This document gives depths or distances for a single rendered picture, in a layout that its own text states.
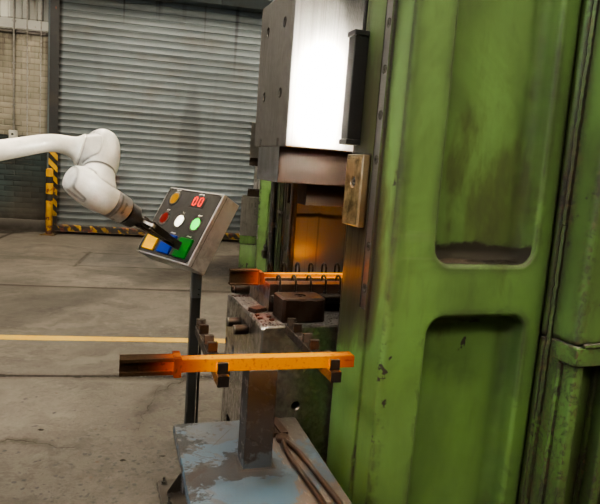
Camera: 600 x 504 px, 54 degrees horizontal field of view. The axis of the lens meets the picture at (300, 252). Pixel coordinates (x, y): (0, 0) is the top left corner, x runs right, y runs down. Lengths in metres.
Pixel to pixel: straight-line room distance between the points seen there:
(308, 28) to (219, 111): 8.11
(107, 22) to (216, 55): 1.67
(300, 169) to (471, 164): 0.45
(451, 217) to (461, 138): 0.18
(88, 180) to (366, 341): 0.93
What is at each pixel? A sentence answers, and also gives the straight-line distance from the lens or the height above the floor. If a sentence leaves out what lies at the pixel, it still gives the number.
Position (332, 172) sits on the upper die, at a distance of 1.63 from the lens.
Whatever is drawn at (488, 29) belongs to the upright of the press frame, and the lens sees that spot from 1.48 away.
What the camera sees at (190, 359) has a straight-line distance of 1.06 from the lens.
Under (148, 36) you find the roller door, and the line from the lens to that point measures 9.81.
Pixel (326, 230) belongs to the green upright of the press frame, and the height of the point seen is 1.11.
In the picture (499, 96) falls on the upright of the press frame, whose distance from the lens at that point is 1.48.
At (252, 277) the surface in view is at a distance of 1.67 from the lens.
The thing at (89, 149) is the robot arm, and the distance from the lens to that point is 1.92.
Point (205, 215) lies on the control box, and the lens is 2.07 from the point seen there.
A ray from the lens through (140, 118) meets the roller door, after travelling 9.66.
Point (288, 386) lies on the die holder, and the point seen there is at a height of 0.75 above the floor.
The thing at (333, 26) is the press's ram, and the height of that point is 1.68.
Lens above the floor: 1.32
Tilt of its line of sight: 8 degrees down
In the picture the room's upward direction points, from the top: 4 degrees clockwise
